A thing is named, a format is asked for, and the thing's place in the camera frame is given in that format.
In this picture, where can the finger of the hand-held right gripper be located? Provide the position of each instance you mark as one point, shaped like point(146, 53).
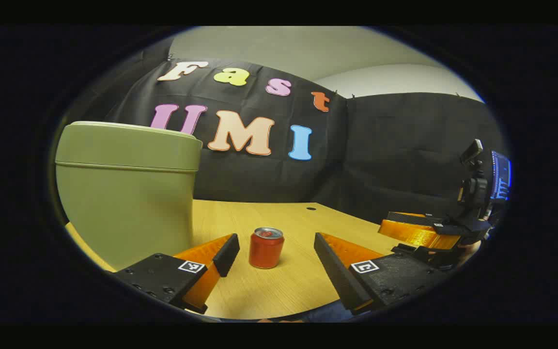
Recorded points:
point(419, 235)
point(429, 258)

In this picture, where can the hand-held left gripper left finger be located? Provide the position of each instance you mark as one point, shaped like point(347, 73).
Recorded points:
point(228, 254)

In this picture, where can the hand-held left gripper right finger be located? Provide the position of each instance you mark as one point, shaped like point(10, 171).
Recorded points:
point(330, 264)

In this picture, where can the red pop can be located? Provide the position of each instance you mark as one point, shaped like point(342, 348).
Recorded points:
point(266, 252)

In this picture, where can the green desktop garbage bin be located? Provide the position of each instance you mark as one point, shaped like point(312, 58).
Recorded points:
point(124, 208)

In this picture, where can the wooden desktop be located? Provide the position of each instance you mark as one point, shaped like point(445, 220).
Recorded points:
point(284, 291)

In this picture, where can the person's blue trousers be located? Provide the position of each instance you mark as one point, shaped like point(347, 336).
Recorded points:
point(325, 310)

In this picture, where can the black backdrop cloth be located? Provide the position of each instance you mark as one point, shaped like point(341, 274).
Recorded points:
point(395, 145)

